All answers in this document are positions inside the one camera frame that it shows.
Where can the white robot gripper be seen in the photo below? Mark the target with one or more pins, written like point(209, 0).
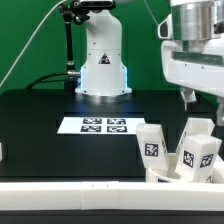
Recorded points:
point(193, 57)

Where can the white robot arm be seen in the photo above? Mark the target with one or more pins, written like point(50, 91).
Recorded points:
point(103, 74)

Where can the white marker sheet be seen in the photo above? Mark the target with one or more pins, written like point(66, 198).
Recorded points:
point(99, 125)

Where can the white L-shaped fence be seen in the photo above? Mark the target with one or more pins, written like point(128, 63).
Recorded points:
point(111, 195)

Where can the white block at left edge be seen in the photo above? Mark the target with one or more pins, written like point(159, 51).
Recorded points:
point(1, 152)

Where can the black camera stand pole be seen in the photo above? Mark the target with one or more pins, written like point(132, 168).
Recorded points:
point(69, 40)

